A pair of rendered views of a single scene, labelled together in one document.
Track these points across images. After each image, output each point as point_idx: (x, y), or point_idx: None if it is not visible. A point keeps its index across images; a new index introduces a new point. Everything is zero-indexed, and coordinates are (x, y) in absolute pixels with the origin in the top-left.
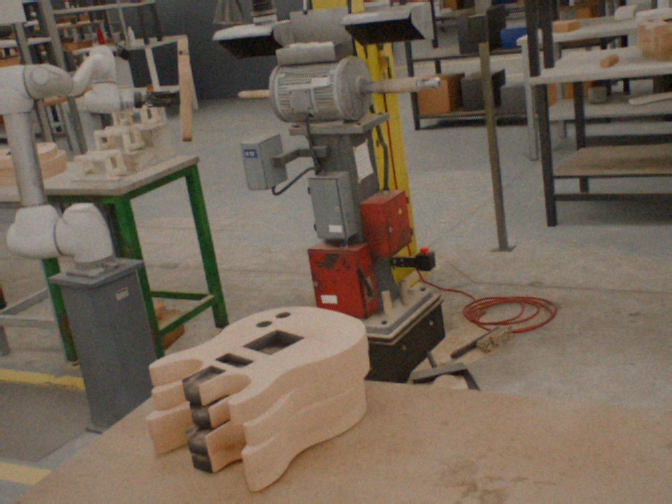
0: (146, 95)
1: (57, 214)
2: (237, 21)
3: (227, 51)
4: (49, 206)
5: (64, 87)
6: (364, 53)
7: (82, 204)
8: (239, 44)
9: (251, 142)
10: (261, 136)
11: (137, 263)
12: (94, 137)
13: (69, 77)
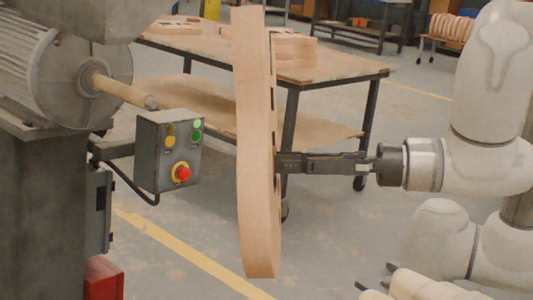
0: (367, 157)
1: (485, 230)
2: None
3: (160, 16)
4: (494, 214)
5: None
6: None
7: (442, 206)
8: (116, 7)
9: (191, 111)
10: (166, 117)
11: (364, 277)
12: None
13: (473, 27)
